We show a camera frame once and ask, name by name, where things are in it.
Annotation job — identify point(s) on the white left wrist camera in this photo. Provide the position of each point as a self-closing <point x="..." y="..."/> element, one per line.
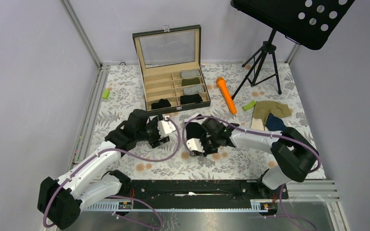
<point x="165" y="128"/>

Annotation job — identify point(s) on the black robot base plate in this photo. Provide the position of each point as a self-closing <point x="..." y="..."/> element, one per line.
<point x="200" y="194"/>

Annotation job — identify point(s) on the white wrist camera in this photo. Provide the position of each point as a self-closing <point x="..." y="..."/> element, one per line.
<point x="195" y="147"/>
<point x="165" y="128"/>

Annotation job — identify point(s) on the striped rolled underwear in box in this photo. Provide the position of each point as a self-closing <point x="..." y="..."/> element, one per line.
<point x="196" y="89"/>

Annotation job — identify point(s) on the navy blue underwear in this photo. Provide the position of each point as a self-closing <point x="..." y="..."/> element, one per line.
<point x="274" y="123"/>

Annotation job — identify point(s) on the green block at left edge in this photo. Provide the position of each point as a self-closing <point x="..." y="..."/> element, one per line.
<point x="106" y="94"/>

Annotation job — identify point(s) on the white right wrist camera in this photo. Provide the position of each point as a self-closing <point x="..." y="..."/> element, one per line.
<point x="195" y="147"/>

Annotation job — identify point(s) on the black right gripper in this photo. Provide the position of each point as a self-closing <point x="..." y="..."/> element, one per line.
<point x="206" y="152"/>

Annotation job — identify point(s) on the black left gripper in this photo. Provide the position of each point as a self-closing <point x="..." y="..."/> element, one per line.
<point x="158" y="140"/>

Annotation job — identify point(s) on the olive rolled underwear in box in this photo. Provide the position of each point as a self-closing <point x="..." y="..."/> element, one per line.
<point x="190" y="81"/>

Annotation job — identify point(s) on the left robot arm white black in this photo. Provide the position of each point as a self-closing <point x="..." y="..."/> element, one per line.
<point x="62" y="200"/>

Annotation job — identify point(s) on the green block near underwear pile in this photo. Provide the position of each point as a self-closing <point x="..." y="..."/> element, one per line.
<point x="249" y="106"/>

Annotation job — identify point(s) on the wooden organizer box glass lid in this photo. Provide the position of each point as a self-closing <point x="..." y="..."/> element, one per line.
<point x="162" y="55"/>

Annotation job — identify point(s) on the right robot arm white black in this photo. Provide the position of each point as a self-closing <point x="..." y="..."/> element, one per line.
<point x="295" y="156"/>

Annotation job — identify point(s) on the olive khaki underwear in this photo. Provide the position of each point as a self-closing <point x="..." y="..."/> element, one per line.
<point x="263" y="109"/>

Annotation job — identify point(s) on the black underwear white trim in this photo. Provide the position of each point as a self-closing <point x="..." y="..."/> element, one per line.
<point x="193" y="129"/>

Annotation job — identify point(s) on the floral table cloth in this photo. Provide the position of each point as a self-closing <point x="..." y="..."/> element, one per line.
<point x="167" y="162"/>

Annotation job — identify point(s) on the black music stand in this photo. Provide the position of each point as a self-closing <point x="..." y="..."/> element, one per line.
<point x="304" y="22"/>

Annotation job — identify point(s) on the grey rolled underwear in box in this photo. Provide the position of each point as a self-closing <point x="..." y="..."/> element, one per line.
<point x="190" y="73"/>

